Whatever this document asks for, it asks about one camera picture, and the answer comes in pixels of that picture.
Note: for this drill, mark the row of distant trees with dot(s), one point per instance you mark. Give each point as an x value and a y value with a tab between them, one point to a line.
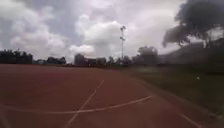
20	57

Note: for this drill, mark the grass strip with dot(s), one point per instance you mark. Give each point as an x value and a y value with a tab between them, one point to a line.
186	85

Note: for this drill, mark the large dark tree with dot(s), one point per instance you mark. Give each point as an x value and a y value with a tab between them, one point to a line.
196	20

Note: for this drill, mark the tall floodlight mast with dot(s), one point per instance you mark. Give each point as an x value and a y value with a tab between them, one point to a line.
122	40

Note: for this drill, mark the red running track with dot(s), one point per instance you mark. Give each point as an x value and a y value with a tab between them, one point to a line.
50	90

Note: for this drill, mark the white painted lane lines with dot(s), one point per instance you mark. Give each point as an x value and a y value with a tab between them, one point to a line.
85	103

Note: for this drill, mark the round dark tree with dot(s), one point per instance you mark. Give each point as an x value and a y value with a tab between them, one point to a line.
146	55

